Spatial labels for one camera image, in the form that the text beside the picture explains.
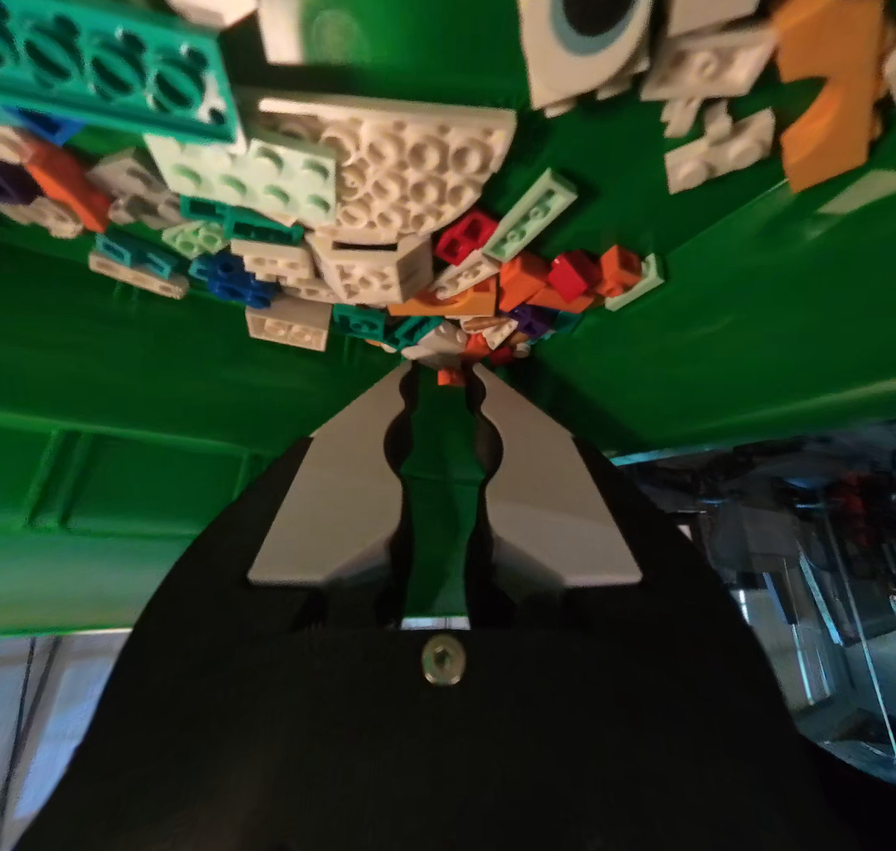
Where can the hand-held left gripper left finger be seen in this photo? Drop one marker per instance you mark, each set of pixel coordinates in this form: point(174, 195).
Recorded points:
point(329, 508)

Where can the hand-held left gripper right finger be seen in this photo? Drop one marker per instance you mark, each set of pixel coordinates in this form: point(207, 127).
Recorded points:
point(560, 508)

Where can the green plastic bin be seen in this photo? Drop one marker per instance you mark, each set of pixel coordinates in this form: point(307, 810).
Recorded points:
point(700, 347)

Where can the pile of toy bricks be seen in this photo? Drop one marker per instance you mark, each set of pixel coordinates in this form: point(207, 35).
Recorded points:
point(413, 165)

